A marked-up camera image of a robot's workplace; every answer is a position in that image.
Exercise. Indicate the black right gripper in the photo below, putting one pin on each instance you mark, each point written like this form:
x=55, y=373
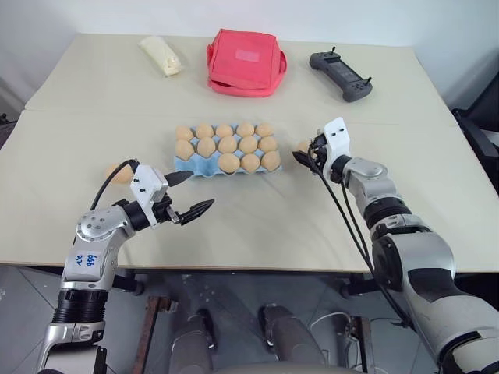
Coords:
x=319, y=154

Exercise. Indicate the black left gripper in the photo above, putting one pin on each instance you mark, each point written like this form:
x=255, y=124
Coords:
x=163, y=210

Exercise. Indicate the tan egg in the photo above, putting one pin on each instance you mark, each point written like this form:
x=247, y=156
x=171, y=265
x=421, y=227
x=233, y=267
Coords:
x=250, y=161
x=204, y=131
x=121, y=175
x=245, y=129
x=224, y=130
x=229, y=163
x=267, y=143
x=303, y=147
x=185, y=133
x=265, y=129
x=248, y=144
x=206, y=147
x=184, y=149
x=270, y=159
x=227, y=144

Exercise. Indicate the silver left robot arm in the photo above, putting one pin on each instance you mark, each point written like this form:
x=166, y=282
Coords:
x=93, y=226

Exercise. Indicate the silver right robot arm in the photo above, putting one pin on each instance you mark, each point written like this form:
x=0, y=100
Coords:
x=421, y=253

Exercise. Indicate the blue egg carton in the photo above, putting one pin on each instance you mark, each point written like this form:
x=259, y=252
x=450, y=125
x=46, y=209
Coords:
x=202, y=167

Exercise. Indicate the grey remote controller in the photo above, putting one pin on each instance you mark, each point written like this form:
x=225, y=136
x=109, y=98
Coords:
x=343, y=74

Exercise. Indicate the black table caster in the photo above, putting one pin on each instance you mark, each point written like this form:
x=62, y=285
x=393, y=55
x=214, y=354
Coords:
x=352, y=288
x=134, y=284

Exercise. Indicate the red fabric bag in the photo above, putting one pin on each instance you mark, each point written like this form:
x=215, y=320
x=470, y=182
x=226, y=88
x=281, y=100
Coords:
x=243, y=62

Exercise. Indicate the white plastic bag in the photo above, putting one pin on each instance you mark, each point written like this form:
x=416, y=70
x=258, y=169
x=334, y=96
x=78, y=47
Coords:
x=161, y=56

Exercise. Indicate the rusty metal bar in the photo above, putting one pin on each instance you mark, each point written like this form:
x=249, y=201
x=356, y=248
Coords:
x=362, y=343
x=150, y=331

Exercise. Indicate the dark grey rounded shape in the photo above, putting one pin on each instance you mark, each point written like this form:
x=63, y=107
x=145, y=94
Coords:
x=288, y=339
x=193, y=343

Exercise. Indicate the black chair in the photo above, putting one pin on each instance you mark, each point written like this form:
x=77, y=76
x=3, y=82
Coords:
x=479, y=132

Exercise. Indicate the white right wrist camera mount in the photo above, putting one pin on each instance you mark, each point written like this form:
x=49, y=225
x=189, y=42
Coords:
x=337, y=136

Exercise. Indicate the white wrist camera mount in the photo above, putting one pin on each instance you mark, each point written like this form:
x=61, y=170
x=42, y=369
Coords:
x=146, y=183
x=337, y=136

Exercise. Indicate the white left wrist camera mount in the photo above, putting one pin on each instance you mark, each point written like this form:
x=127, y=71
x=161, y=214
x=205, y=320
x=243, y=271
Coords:
x=146, y=183

